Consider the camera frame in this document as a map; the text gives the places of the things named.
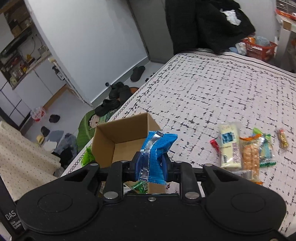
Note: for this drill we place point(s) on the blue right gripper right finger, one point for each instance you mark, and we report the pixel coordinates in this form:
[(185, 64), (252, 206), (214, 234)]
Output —
[(167, 167)]

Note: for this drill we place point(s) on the green cartoon floor mat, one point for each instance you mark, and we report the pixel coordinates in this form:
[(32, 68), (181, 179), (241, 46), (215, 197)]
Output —
[(87, 127)]

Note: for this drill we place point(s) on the black shoes pair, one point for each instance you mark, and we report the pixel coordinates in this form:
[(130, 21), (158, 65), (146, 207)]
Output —
[(119, 90)]

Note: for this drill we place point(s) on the orange cracker snack packet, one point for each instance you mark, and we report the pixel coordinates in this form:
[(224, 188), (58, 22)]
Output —
[(249, 148)]

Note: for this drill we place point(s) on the orange plastic basket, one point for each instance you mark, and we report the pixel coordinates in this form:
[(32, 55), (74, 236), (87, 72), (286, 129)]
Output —
[(260, 52)]

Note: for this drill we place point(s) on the red white plastic bag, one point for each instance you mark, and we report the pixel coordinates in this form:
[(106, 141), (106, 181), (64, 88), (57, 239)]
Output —
[(37, 113)]

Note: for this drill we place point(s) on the brown cardboard box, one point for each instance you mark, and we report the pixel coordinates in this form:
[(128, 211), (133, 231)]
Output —
[(115, 144)]

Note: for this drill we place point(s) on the green candy wrapper in box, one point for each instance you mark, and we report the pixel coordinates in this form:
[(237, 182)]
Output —
[(141, 187)]

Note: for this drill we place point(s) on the small gold candy packet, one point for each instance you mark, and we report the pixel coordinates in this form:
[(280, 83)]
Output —
[(282, 138)]

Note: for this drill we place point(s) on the white door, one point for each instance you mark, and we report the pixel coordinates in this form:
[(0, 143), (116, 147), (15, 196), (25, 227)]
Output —
[(94, 42)]

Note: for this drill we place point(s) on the red small candy wrapper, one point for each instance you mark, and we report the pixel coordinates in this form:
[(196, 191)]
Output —
[(214, 144)]

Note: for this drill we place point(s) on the cluttered kitchen shelf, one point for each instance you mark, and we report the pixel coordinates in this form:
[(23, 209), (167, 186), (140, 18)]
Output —
[(22, 47)]

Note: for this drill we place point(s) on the white milk candy packet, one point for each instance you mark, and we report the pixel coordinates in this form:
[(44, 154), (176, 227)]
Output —
[(229, 147)]

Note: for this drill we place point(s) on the black shoe near mat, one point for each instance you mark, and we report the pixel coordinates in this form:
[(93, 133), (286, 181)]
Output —
[(106, 106)]

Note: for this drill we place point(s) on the black slippers by wall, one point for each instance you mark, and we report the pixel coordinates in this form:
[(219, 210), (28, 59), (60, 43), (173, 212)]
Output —
[(137, 73)]

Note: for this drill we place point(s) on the blue foil snack packet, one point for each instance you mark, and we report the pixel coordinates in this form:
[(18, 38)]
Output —
[(154, 146)]

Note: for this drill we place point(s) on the black clothing pile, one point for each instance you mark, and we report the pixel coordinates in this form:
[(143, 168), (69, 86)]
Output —
[(214, 25)]

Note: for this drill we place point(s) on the white black patterned bedspread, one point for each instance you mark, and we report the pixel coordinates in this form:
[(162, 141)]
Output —
[(195, 92)]

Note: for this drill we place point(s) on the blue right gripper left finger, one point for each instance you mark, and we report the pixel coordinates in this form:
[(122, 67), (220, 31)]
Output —
[(137, 165)]

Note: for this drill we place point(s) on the cream dotted cloth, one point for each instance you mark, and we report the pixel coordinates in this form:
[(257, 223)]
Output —
[(24, 165)]

